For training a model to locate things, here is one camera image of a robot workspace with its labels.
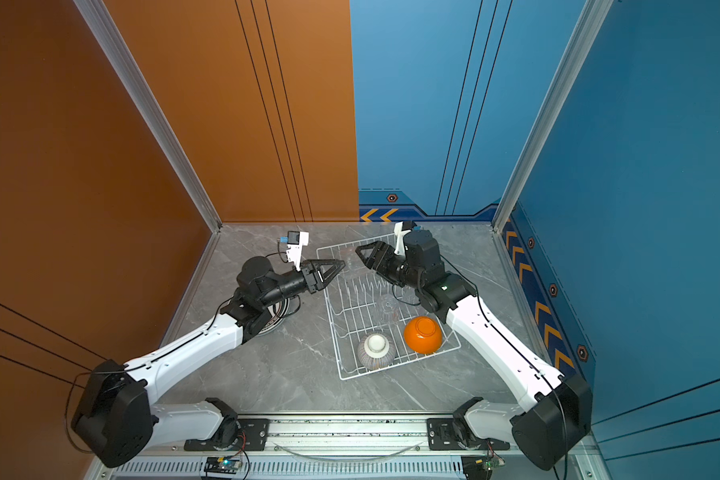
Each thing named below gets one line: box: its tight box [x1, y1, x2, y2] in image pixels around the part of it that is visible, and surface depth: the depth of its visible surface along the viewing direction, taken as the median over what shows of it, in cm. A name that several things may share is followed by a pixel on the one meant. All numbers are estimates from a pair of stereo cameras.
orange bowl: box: [404, 316, 443, 355], surface depth 86 cm
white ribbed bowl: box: [357, 333, 396, 370], surface depth 82 cm
